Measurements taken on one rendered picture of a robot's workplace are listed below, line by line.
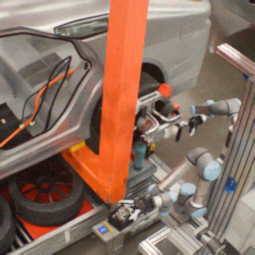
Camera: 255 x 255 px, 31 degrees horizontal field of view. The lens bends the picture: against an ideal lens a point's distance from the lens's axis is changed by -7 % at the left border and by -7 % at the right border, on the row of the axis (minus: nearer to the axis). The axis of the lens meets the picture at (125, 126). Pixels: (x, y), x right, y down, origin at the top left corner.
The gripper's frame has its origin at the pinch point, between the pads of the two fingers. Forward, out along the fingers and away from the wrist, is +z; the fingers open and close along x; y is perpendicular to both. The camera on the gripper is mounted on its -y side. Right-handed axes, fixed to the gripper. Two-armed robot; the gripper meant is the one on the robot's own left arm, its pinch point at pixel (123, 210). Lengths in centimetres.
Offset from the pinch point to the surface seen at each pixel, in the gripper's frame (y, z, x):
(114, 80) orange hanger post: -55, -18, 52
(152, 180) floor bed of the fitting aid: 105, -83, 112
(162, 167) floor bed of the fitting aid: 103, -99, 123
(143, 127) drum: 25, -62, 96
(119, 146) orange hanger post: -1, -23, 55
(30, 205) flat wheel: 62, 42, 84
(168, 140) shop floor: 106, -127, 161
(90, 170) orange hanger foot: 45, -13, 87
